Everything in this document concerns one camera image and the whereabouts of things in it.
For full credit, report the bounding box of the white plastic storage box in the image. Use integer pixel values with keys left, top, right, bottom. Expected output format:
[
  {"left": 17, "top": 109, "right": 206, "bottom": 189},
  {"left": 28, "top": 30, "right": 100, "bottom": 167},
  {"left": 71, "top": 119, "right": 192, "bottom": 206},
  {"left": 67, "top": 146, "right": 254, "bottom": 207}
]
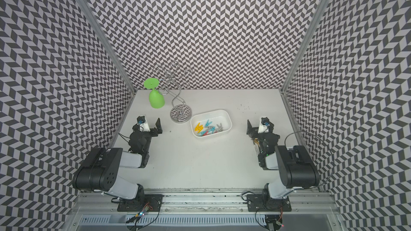
[{"left": 190, "top": 109, "right": 233, "bottom": 139}]

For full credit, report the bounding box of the grey clothespin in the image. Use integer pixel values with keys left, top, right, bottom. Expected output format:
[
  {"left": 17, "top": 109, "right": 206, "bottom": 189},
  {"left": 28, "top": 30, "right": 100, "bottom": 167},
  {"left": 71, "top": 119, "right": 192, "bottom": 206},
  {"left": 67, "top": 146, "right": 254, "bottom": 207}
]
[{"left": 215, "top": 124, "right": 224, "bottom": 132}]

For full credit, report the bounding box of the yellow clothespin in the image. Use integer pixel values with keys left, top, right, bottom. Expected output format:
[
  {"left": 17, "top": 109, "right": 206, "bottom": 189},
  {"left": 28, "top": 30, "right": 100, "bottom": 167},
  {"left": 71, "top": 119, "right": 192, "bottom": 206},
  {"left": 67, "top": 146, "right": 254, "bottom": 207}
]
[{"left": 194, "top": 123, "right": 204, "bottom": 133}]

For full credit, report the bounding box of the teal clothespin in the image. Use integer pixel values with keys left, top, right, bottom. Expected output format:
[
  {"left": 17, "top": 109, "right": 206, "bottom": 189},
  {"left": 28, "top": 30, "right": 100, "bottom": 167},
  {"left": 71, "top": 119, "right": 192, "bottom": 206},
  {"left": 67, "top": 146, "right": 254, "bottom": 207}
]
[{"left": 204, "top": 120, "right": 213, "bottom": 128}]

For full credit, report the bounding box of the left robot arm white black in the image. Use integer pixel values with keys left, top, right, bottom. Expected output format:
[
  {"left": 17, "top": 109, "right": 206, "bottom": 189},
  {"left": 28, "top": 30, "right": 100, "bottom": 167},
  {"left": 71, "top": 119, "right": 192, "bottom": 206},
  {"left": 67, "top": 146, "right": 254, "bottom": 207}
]
[{"left": 72, "top": 115, "right": 163, "bottom": 201}]

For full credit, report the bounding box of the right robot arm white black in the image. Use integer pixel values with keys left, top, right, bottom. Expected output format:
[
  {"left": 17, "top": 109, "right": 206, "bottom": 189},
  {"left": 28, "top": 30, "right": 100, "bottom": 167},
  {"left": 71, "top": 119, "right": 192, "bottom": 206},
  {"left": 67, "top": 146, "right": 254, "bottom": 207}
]
[{"left": 246, "top": 117, "right": 321, "bottom": 202}]

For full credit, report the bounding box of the green plastic goblet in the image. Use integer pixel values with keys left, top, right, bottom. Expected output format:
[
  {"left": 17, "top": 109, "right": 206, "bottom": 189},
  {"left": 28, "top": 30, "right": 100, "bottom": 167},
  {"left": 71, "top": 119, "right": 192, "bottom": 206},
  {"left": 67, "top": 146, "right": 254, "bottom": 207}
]
[{"left": 143, "top": 78, "right": 165, "bottom": 109}]

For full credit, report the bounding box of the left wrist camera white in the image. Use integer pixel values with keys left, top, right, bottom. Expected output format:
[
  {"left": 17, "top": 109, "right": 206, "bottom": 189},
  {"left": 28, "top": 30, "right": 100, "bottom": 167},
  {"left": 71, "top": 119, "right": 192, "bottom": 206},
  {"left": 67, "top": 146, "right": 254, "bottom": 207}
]
[{"left": 137, "top": 115, "right": 150, "bottom": 132}]

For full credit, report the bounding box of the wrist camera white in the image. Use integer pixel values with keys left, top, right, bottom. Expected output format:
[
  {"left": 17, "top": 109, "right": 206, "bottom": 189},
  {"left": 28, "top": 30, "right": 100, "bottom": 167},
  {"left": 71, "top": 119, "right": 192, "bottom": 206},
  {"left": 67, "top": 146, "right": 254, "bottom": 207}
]
[
  {"left": 137, "top": 115, "right": 150, "bottom": 132},
  {"left": 258, "top": 117, "right": 270, "bottom": 134}
]

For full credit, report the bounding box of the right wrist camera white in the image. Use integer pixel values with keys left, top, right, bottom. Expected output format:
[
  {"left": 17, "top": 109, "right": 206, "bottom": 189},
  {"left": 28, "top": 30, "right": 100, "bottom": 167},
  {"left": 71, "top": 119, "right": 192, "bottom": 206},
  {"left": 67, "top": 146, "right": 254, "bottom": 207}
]
[{"left": 258, "top": 117, "right": 270, "bottom": 134}]

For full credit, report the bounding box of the chrome wire stand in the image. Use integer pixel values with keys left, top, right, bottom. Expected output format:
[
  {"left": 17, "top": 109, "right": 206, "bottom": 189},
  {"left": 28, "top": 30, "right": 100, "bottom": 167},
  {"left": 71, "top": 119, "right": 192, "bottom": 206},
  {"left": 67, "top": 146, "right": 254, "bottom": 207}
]
[{"left": 155, "top": 62, "right": 193, "bottom": 124}]

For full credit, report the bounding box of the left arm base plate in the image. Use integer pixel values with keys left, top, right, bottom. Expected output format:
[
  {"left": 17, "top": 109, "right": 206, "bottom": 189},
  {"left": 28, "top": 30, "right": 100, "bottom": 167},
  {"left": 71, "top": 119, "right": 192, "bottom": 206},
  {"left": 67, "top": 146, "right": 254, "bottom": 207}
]
[{"left": 117, "top": 194, "right": 164, "bottom": 213}]

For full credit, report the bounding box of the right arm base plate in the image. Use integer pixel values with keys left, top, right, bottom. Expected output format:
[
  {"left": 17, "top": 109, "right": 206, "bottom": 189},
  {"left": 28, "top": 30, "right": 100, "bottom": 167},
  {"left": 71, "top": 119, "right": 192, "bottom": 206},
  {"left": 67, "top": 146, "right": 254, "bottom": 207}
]
[{"left": 243, "top": 194, "right": 292, "bottom": 212}]

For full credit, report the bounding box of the aluminium front rail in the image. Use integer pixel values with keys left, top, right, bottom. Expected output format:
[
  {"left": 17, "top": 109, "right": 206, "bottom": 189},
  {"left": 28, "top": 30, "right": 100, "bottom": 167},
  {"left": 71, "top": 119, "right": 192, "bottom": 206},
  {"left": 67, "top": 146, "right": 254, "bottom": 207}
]
[{"left": 70, "top": 189, "right": 339, "bottom": 216}]

